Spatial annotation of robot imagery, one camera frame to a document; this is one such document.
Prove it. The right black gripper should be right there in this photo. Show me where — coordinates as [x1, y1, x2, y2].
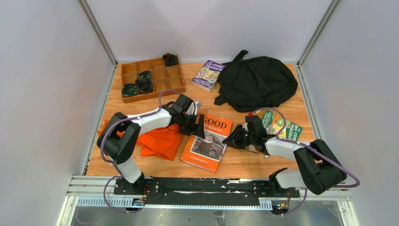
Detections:
[223, 124, 256, 150]

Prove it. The orange Good Morning book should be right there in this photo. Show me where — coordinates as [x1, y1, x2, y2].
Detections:
[180, 113, 233, 173]

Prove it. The purple Treehouse book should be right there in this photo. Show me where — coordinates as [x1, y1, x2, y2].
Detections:
[191, 60, 226, 92]

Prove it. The black backpack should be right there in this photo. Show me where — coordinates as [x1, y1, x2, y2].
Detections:
[214, 50, 298, 113]

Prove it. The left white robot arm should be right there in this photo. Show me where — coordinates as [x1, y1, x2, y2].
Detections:
[96, 94, 205, 194]

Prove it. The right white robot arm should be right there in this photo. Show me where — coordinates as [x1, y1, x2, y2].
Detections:
[222, 115, 347, 197]

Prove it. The orange cloth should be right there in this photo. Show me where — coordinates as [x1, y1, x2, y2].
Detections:
[96, 120, 184, 161]

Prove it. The green Treehouse book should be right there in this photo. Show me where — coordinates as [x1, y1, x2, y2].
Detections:
[261, 110, 303, 141]

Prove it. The wooden compartment tray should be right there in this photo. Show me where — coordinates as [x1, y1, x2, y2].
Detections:
[121, 53, 186, 104]

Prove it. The dark coiled roll back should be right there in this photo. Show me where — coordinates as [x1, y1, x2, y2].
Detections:
[162, 53, 179, 67]

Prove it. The dark coiled roll front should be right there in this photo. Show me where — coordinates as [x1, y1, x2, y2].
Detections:
[121, 83, 138, 97]

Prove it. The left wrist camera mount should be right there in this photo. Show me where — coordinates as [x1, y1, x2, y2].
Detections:
[186, 101, 201, 116]

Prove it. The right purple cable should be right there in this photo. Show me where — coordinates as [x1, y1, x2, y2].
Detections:
[247, 107, 360, 216]

